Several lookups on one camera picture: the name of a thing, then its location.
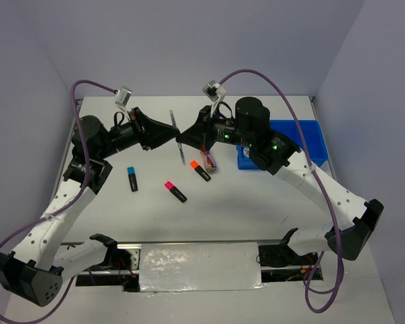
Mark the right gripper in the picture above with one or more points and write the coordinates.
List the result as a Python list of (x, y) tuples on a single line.
[(200, 136)]

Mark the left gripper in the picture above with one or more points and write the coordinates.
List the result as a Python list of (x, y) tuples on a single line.
[(154, 131)]

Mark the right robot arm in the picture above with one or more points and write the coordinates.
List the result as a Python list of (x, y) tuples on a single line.
[(273, 151)]

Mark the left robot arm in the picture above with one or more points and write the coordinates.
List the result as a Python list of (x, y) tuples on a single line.
[(34, 269)]

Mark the orange cap black highlighter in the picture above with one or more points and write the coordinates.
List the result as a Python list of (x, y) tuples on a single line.
[(200, 171)]

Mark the blue cap black highlighter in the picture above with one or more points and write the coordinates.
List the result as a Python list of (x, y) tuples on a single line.
[(132, 179)]

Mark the pink cap black highlighter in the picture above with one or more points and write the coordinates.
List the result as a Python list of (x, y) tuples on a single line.
[(176, 192)]

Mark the silver foil sheet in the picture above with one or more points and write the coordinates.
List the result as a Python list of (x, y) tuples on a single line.
[(199, 267)]

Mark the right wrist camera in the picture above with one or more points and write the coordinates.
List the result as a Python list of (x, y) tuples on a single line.
[(214, 90)]

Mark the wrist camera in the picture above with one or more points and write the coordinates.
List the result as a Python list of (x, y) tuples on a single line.
[(122, 97), (214, 90)]

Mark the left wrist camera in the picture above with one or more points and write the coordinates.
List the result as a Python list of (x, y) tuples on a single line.
[(122, 97)]

